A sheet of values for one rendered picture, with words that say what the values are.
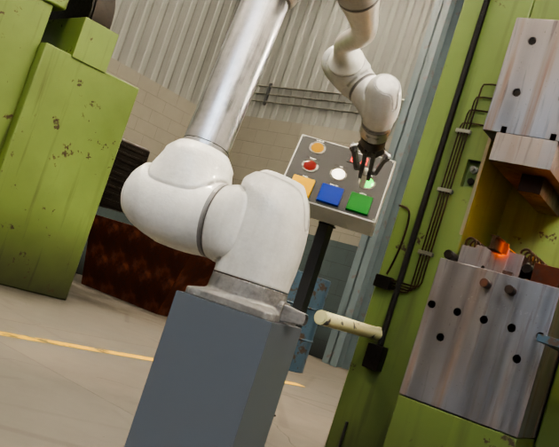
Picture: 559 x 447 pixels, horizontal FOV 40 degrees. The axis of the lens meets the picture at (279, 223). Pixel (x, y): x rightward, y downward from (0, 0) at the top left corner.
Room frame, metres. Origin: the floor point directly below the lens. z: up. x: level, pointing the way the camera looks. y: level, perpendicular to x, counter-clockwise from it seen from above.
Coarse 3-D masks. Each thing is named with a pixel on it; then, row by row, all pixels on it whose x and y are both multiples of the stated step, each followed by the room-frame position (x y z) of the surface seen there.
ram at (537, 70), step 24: (528, 24) 2.47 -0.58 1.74; (552, 24) 2.42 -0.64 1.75; (528, 48) 2.45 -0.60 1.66; (552, 48) 2.41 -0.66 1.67; (504, 72) 2.48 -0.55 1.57; (528, 72) 2.44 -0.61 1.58; (552, 72) 2.40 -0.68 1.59; (504, 96) 2.47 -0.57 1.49; (528, 96) 2.43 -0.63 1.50; (552, 96) 2.39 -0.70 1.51; (504, 120) 2.46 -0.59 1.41; (528, 120) 2.41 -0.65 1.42; (552, 120) 2.37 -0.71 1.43
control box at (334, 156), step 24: (336, 144) 2.64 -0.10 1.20; (288, 168) 2.58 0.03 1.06; (336, 168) 2.58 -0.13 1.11; (384, 168) 2.59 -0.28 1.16; (312, 192) 2.52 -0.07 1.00; (360, 192) 2.53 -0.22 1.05; (384, 192) 2.54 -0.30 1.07; (312, 216) 2.56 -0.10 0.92; (336, 216) 2.51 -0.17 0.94; (360, 216) 2.48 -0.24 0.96
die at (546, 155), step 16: (496, 144) 2.46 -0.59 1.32; (512, 144) 2.43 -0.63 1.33; (528, 144) 2.40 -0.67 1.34; (544, 144) 2.38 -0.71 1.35; (496, 160) 2.45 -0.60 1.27; (512, 160) 2.42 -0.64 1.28; (528, 160) 2.39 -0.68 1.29; (544, 160) 2.37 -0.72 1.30; (512, 176) 2.59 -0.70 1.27; (544, 176) 2.46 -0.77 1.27
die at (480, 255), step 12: (468, 252) 2.45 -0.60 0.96; (480, 252) 2.43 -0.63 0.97; (492, 252) 2.41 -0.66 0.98; (468, 264) 2.44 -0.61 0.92; (480, 264) 2.42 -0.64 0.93; (492, 264) 2.40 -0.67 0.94; (504, 264) 2.38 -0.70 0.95; (516, 264) 2.36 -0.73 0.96; (516, 276) 2.36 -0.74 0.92; (528, 276) 2.44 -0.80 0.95
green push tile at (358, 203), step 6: (354, 192) 2.52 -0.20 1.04; (354, 198) 2.51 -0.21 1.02; (360, 198) 2.51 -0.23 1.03; (366, 198) 2.51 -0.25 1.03; (372, 198) 2.51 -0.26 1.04; (348, 204) 2.50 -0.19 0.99; (354, 204) 2.50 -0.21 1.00; (360, 204) 2.50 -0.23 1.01; (366, 204) 2.50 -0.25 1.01; (354, 210) 2.48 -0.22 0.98; (360, 210) 2.48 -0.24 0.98; (366, 210) 2.49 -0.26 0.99
